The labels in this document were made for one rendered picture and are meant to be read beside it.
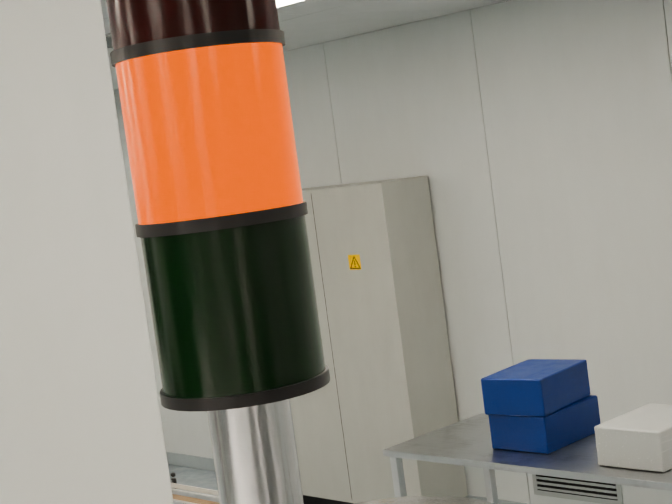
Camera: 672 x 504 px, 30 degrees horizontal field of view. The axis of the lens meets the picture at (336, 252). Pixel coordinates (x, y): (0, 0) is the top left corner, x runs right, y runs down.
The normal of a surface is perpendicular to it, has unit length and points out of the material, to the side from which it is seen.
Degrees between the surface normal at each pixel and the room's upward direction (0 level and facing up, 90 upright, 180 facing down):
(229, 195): 90
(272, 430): 90
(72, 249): 90
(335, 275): 90
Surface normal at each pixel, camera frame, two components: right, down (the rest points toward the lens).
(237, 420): -0.15, 0.10
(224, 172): 0.21, 0.05
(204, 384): -0.40, 0.13
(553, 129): -0.72, 0.15
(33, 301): 0.69, -0.04
